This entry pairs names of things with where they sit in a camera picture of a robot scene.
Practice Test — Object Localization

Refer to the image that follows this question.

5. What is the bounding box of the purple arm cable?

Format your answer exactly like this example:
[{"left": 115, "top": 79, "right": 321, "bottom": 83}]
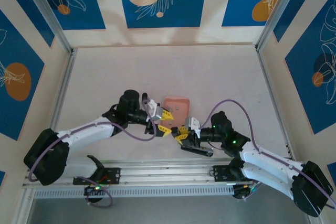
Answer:
[
  {"left": 201, "top": 100, "right": 336, "bottom": 210},
  {"left": 28, "top": 93, "right": 158, "bottom": 209}
]

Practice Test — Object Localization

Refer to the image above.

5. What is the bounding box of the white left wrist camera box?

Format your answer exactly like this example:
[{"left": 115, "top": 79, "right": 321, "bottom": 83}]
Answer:
[{"left": 144, "top": 99, "right": 163, "bottom": 120}]

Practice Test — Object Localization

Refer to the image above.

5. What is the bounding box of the aluminium side rail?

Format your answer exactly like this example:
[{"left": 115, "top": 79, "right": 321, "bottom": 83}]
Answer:
[
  {"left": 38, "top": 48, "right": 78, "bottom": 167},
  {"left": 256, "top": 47, "right": 296, "bottom": 163}
]

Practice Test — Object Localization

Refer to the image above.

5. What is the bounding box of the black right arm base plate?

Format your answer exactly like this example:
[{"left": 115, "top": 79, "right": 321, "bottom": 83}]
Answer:
[{"left": 213, "top": 165, "right": 238, "bottom": 183}]

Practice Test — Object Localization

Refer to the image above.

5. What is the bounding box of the aluminium front rail frame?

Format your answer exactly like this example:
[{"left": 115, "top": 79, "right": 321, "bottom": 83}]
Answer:
[{"left": 22, "top": 158, "right": 308, "bottom": 189}]

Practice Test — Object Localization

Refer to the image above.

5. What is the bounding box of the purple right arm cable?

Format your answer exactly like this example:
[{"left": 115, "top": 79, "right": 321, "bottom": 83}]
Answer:
[{"left": 201, "top": 100, "right": 336, "bottom": 210}]

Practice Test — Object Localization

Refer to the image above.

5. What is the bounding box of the aluminium frame post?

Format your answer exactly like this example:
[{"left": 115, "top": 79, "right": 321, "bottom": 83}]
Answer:
[
  {"left": 18, "top": 0, "right": 75, "bottom": 55},
  {"left": 255, "top": 0, "right": 307, "bottom": 51}
]

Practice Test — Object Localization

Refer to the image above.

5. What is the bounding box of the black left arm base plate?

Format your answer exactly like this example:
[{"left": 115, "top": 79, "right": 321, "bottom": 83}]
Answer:
[{"left": 72, "top": 166, "right": 122, "bottom": 186}]

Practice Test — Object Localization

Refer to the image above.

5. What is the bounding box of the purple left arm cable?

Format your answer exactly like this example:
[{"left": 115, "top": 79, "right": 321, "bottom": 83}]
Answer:
[{"left": 28, "top": 93, "right": 158, "bottom": 209}]

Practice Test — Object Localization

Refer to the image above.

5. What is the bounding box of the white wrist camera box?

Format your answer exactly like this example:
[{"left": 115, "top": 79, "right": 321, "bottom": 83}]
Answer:
[
  {"left": 144, "top": 99, "right": 163, "bottom": 120},
  {"left": 184, "top": 117, "right": 202, "bottom": 138}
]

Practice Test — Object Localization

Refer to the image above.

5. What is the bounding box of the pink plastic tray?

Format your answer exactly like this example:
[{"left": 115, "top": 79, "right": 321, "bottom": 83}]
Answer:
[{"left": 162, "top": 95, "right": 191, "bottom": 127}]

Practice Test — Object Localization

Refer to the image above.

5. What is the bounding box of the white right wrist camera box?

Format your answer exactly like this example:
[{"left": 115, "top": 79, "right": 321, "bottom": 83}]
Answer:
[{"left": 184, "top": 117, "right": 202, "bottom": 138}]

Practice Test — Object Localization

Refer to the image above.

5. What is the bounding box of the grey slotted cable duct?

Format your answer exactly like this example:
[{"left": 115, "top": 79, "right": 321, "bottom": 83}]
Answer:
[{"left": 33, "top": 185, "right": 235, "bottom": 199}]

